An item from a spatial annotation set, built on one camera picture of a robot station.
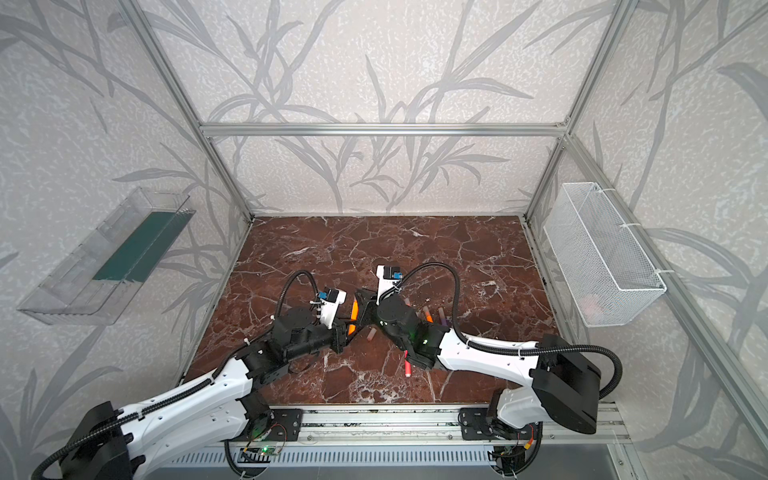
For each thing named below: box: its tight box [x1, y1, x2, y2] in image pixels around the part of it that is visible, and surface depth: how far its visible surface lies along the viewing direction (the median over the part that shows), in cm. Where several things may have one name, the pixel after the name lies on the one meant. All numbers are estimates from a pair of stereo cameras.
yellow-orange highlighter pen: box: [348, 300, 358, 336], surface depth 75 cm
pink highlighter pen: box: [403, 350, 413, 378], surface depth 83 cm
